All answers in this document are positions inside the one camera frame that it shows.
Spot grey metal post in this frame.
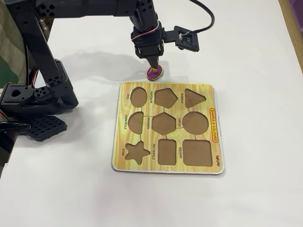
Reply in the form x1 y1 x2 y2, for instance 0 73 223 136
37 17 52 43

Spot tan wooden edge strip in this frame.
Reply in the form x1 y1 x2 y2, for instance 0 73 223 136
280 0 303 73

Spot green patterned cloth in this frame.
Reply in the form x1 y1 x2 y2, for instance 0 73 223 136
0 2 38 83

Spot purple plastic object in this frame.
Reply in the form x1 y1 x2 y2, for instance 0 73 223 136
290 0 303 38

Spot black grid table clamp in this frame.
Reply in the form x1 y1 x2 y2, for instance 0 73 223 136
25 115 68 142

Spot glossy black curved bar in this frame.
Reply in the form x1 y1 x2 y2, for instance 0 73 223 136
0 121 31 133

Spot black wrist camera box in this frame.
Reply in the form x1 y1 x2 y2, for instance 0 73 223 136
163 25 201 52

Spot black camera cable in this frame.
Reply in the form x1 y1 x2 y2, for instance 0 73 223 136
188 0 215 35

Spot red black arm wires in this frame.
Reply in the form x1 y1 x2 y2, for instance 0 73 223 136
29 68 45 86

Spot wooden shape puzzle board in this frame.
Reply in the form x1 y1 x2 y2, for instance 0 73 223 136
110 81 225 176

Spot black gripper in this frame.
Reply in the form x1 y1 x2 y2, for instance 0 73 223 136
130 20 165 70

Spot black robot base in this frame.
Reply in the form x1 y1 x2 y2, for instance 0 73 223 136
0 82 60 118

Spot purple oval piece yellow pin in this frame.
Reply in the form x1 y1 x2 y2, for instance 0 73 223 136
145 65 164 81

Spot red white servo wire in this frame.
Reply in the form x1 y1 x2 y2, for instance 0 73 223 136
130 21 160 42

